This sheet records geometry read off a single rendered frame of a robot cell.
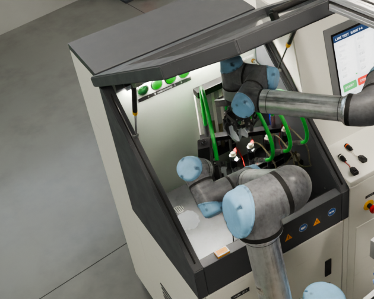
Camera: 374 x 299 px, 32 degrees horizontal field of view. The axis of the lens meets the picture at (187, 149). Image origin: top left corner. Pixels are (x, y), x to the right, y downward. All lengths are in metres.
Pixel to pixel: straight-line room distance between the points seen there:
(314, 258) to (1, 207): 2.24
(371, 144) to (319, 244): 0.46
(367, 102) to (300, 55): 0.66
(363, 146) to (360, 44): 0.41
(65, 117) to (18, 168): 0.57
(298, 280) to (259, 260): 1.12
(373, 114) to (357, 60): 0.80
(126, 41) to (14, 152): 2.30
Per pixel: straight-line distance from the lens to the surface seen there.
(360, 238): 2.84
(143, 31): 2.56
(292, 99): 1.95
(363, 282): 3.09
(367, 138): 2.75
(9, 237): 4.06
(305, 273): 2.74
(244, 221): 1.52
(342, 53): 2.61
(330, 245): 2.73
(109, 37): 2.58
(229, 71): 2.11
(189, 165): 1.91
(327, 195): 2.54
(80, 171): 4.32
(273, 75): 2.09
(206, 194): 1.92
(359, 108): 1.89
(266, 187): 1.54
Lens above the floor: 2.75
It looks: 40 degrees down
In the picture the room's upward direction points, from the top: 10 degrees counter-clockwise
